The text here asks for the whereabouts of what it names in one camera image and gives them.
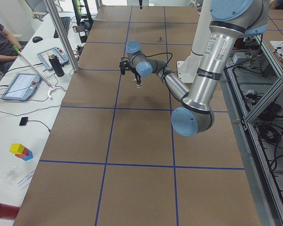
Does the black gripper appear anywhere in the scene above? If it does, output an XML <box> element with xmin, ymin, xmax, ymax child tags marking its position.
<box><xmin>119</xmin><ymin>57</ymin><xmax>142</xmax><ymax>85</ymax></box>

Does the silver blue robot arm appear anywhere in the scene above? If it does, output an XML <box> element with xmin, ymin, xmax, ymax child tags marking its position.
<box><xmin>119</xmin><ymin>0</ymin><xmax>269</xmax><ymax>137</ymax></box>

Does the black water bottle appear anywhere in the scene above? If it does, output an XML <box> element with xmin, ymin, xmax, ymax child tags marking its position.
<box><xmin>49</xmin><ymin>55</ymin><xmax>65</xmax><ymax>77</ymax></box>

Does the black keyboard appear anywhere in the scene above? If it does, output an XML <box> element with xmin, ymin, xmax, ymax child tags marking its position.
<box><xmin>53</xmin><ymin>16</ymin><xmax>71</xmax><ymax>38</ymax></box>

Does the blue teach pendant far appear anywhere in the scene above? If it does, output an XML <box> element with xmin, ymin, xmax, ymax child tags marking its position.
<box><xmin>37</xmin><ymin>47</ymin><xmax>69</xmax><ymax>71</ymax></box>

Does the blue teach pendant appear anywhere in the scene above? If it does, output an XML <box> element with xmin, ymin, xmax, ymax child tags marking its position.
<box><xmin>37</xmin><ymin>47</ymin><xmax>69</xmax><ymax>71</ymax></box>
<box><xmin>1</xmin><ymin>73</ymin><xmax>41</xmax><ymax>101</ymax></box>

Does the grey power adapter box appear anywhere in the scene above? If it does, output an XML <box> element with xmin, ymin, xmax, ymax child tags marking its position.
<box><xmin>232</xmin><ymin>52</ymin><xmax>247</xmax><ymax>64</ymax></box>

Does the black computer mouse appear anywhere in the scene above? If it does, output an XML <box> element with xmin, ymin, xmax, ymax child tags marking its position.
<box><xmin>32</xmin><ymin>36</ymin><xmax>43</xmax><ymax>43</ymax></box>

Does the blue teach pendant near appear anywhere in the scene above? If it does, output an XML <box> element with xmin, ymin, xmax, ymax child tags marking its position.
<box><xmin>1</xmin><ymin>73</ymin><xmax>41</xmax><ymax>101</ymax></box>

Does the small black device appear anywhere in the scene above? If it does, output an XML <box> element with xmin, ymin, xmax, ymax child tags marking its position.
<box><xmin>19</xmin><ymin>117</ymin><xmax>28</xmax><ymax>126</ymax></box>

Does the grabber reaching stick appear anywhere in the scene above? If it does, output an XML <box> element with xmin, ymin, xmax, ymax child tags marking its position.
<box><xmin>13</xmin><ymin>45</ymin><xmax>66</xmax><ymax>99</ymax></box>

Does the blue toy block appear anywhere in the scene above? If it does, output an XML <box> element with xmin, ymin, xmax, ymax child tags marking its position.
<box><xmin>21</xmin><ymin>150</ymin><xmax>33</xmax><ymax>161</ymax></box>

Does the red toy block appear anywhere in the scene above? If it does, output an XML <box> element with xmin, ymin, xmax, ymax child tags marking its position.
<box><xmin>15</xmin><ymin>148</ymin><xmax>29</xmax><ymax>159</ymax></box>

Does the yellow toy block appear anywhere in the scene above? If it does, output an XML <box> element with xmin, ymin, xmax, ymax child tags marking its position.
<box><xmin>9</xmin><ymin>143</ymin><xmax>25</xmax><ymax>154</ymax></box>

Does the clear plastic bag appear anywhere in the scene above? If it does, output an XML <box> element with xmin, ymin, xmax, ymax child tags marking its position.
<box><xmin>2</xmin><ymin>166</ymin><xmax>23</xmax><ymax>186</ymax></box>

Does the red cylinder object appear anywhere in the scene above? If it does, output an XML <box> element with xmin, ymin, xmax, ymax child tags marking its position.
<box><xmin>0</xmin><ymin>203</ymin><xmax>20</xmax><ymax>220</ymax></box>

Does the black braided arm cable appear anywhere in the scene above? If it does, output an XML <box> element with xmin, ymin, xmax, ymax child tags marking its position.
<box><xmin>145</xmin><ymin>52</ymin><xmax>174</xmax><ymax>78</ymax></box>

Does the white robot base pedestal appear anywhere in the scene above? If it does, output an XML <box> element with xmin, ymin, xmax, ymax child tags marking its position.
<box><xmin>177</xmin><ymin>0</ymin><xmax>212</xmax><ymax>83</ymax></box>

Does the aluminium frame post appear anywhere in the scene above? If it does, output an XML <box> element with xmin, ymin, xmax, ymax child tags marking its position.
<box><xmin>44</xmin><ymin>0</ymin><xmax>78</xmax><ymax>72</ymax></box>

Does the aluminium frame rack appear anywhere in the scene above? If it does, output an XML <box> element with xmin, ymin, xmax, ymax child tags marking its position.
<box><xmin>223</xmin><ymin>9</ymin><xmax>283</xmax><ymax>226</ymax></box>

